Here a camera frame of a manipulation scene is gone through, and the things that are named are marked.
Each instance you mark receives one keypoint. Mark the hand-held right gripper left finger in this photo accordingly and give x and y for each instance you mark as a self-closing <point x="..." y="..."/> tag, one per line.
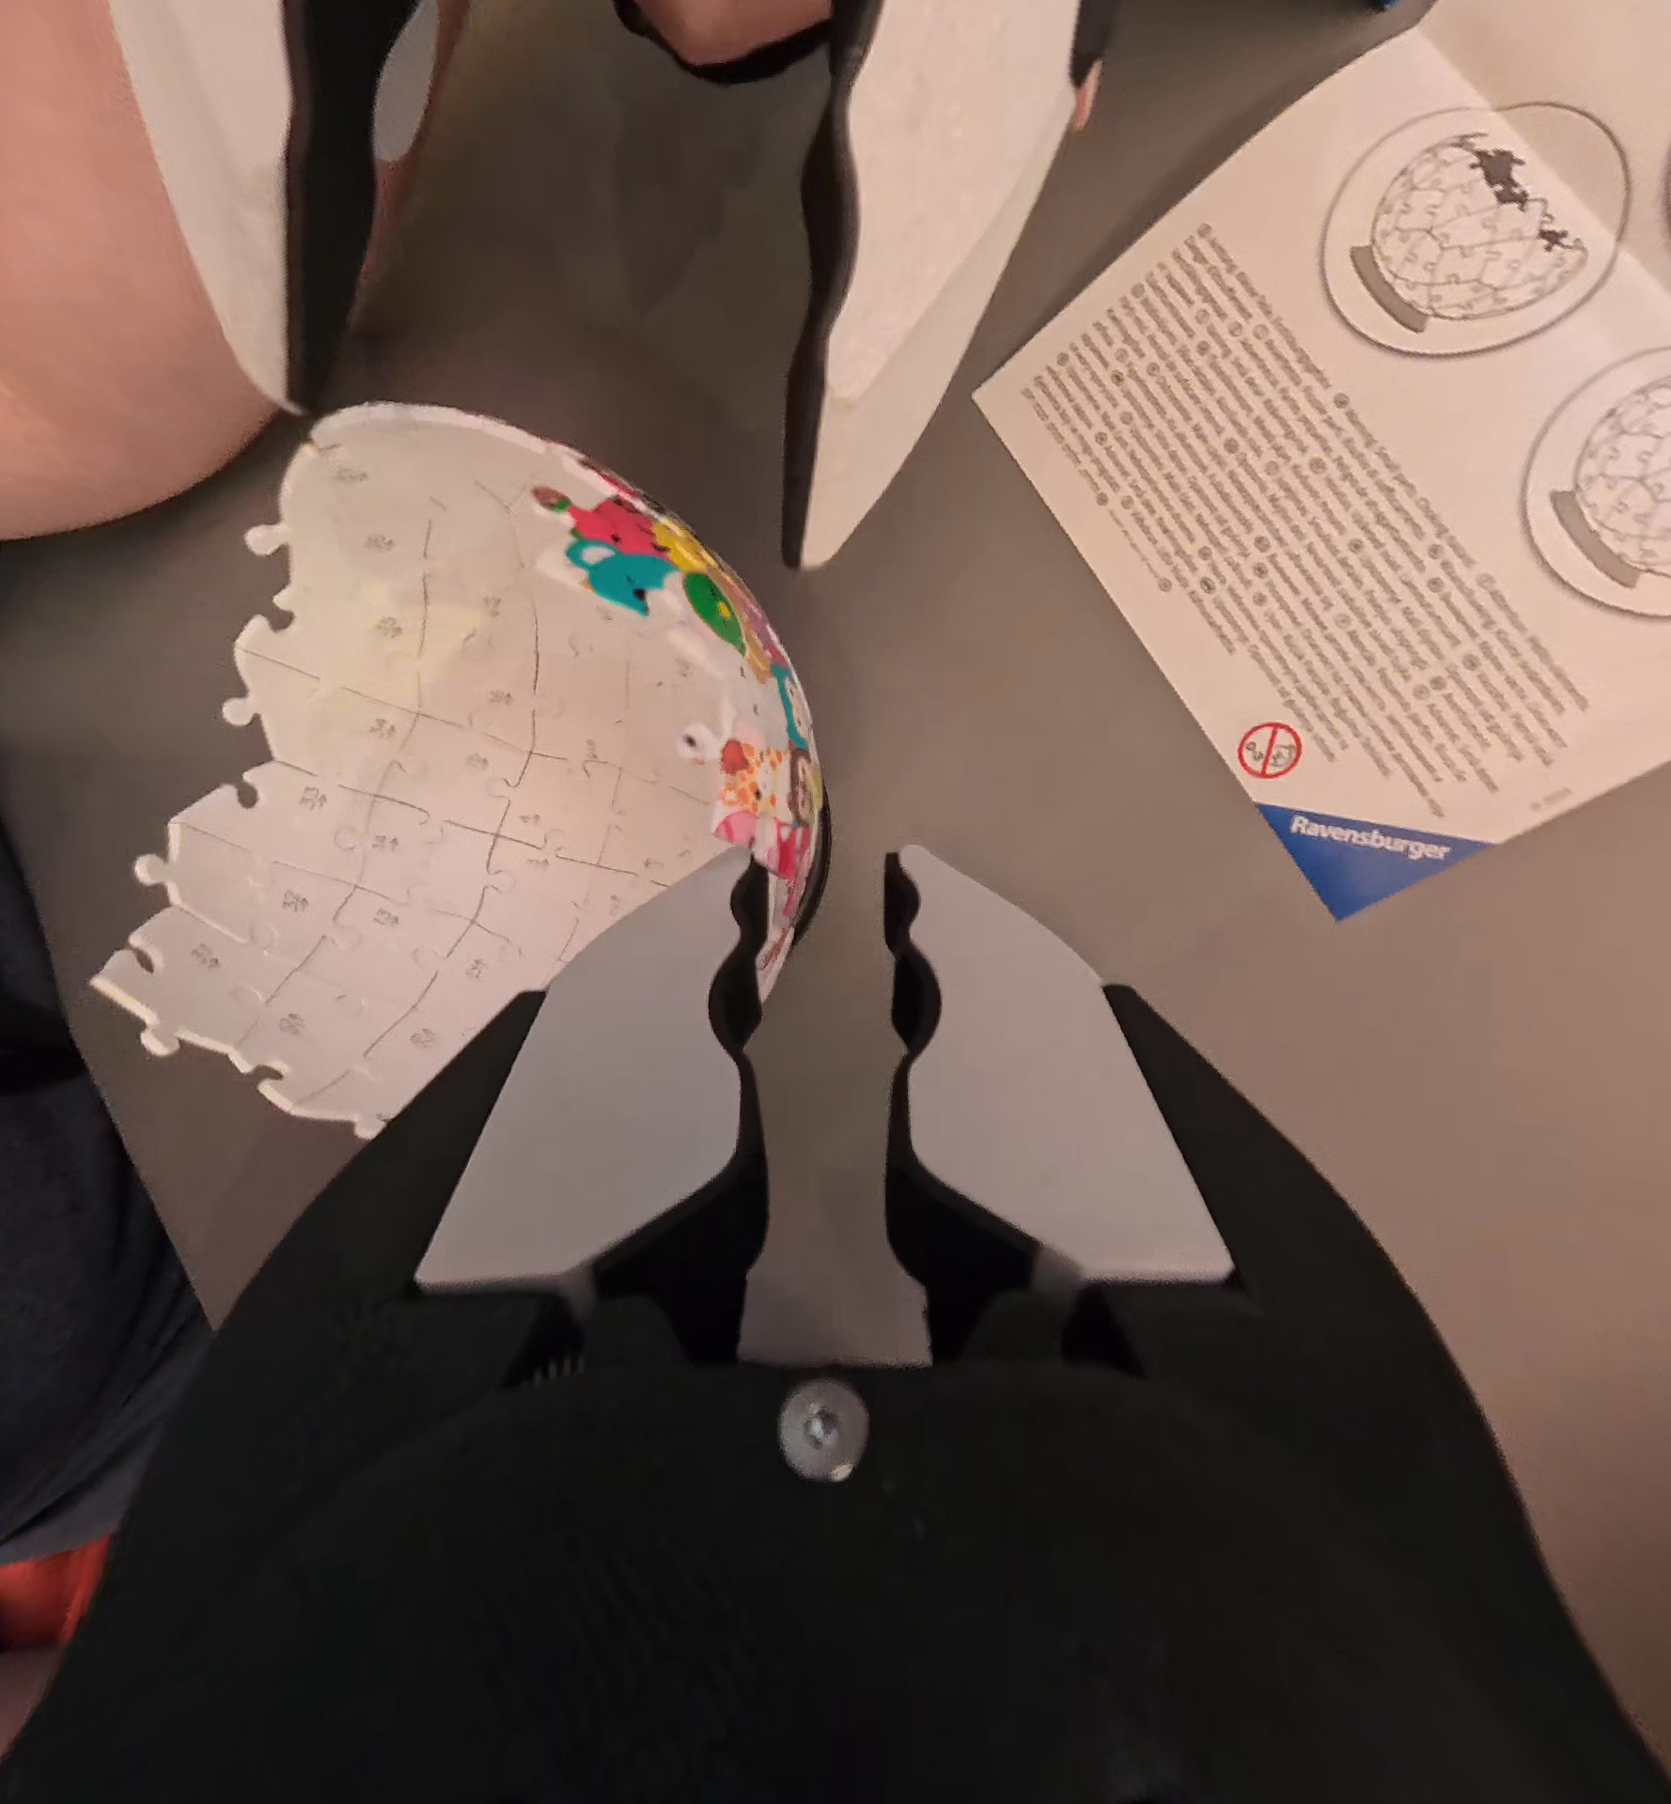
<point x="596" y="1127"/>

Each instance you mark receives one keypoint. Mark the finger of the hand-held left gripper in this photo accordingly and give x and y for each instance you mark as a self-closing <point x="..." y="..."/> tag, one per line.
<point x="229" y="141"/>
<point x="935" y="183"/>

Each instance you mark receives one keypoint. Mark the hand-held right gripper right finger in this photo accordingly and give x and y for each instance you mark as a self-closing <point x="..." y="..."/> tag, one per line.
<point x="1062" y="1127"/>

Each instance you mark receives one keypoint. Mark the half-built colourful puzzle ball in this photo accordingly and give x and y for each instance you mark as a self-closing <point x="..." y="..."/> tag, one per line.
<point x="427" y="776"/>

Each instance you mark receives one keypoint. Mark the person's left forearm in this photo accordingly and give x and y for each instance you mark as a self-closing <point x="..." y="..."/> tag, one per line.
<point x="60" y="281"/>

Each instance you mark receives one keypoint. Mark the person's left hand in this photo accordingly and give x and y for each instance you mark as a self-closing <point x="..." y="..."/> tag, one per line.
<point x="737" y="29"/>

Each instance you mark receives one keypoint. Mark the folded paper instruction leaflet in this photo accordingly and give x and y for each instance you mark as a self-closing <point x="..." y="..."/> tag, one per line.
<point x="1343" y="492"/>

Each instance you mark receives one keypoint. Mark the red orange item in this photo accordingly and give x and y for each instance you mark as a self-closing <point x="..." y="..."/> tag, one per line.
<point x="34" y="1593"/>

